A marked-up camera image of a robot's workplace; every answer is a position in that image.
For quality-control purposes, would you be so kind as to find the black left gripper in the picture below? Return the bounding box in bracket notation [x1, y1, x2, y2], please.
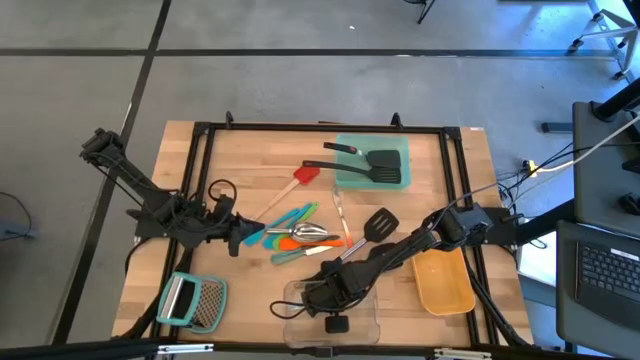
[187, 197, 266, 258]

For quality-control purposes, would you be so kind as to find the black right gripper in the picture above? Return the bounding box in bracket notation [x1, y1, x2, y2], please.
[298, 262, 374, 335]

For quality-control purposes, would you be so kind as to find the clear plastic container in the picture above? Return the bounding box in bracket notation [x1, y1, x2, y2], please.
[282, 278, 381, 350]

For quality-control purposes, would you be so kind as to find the orange silicone spatula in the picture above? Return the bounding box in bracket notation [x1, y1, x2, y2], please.
[278, 237, 346, 252]

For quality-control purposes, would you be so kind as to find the orange handled knife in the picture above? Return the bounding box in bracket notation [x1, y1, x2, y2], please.
[331, 186, 355, 250]

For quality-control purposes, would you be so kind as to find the black slotted turner steel handle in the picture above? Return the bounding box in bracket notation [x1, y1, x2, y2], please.
[338, 207, 400, 262]

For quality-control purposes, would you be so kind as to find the teal box grater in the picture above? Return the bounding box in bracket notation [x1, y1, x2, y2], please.
[155, 271, 229, 335]

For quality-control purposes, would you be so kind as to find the teal plastic container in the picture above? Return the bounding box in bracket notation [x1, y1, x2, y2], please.
[333, 132, 412, 191]

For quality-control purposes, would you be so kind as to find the yellow plastic container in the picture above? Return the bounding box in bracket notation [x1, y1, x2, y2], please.
[411, 247, 477, 317]

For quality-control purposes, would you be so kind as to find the black horizontal rig bar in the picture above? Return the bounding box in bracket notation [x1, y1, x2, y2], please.
[0, 337, 640, 360]

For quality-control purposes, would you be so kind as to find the black slanted support beam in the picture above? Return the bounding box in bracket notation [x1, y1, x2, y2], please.
[514, 198, 576, 247]

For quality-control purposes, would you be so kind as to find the grey desk surface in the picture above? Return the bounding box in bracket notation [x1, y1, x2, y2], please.
[555, 219, 640, 359]
[572, 101, 640, 239]

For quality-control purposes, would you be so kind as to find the black tripod leg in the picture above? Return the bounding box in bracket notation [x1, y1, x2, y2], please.
[403, 0, 437, 25]

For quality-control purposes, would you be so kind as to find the black laptop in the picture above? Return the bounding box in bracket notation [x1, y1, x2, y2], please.
[574, 239, 640, 331]

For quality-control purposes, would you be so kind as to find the black desk device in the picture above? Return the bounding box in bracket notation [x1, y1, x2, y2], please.
[618, 192, 640, 217]

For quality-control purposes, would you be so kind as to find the black desk beam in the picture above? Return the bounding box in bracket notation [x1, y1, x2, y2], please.
[592, 91, 640, 122]

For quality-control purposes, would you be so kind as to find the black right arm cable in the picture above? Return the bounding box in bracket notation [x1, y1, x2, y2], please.
[269, 298, 309, 320]

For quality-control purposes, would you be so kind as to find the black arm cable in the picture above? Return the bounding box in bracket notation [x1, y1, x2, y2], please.
[269, 298, 309, 320]
[206, 178, 239, 206]

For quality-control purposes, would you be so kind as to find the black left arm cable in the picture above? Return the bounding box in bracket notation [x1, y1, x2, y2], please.
[206, 178, 239, 206]

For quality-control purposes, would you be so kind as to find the red spatula wooden handle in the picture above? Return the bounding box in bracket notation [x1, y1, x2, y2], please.
[248, 165, 321, 224]

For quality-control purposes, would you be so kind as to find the black aluminium table frame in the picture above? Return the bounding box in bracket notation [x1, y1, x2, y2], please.
[112, 110, 536, 351]

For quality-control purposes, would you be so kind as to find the silver rig bracket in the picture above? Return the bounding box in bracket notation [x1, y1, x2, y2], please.
[157, 343, 215, 355]
[433, 347, 494, 360]

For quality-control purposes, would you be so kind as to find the black cable bundle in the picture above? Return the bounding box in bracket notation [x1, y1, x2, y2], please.
[497, 142, 576, 201]

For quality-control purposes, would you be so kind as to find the black floor cable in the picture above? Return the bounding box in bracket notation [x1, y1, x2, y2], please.
[0, 191, 34, 242]

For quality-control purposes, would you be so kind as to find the white cable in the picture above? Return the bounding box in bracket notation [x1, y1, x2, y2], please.
[537, 113, 640, 174]

